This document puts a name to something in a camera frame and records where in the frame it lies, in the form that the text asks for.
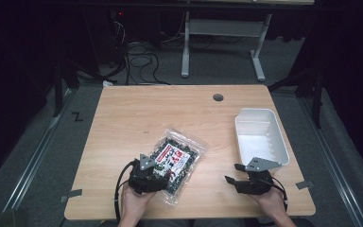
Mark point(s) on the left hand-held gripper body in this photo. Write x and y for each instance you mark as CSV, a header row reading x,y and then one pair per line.
x,y
143,181

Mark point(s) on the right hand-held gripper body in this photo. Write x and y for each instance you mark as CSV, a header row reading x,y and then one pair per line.
x,y
255,181

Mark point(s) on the clear bag of snacks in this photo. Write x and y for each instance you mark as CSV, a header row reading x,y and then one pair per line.
x,y
178,157

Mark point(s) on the person's left hand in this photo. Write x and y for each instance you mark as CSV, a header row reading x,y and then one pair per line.
x,y
135,203

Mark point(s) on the person's right hand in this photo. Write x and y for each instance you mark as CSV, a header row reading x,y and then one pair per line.
x,y
269,201

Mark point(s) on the white plastic bin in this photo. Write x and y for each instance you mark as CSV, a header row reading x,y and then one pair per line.
x,y
260,142

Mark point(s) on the grey tape strip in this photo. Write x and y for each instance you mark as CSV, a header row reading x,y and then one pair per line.
x,y
71,194
304,184

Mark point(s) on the black metal stand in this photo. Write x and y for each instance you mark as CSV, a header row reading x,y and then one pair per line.
x,y
316,94
58,91

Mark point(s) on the grey metal floor rail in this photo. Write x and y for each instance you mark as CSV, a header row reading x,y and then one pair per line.
x,y
34,157
337,164

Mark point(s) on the white metal desk frame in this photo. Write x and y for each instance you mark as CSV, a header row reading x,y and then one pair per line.
x,y
222,26

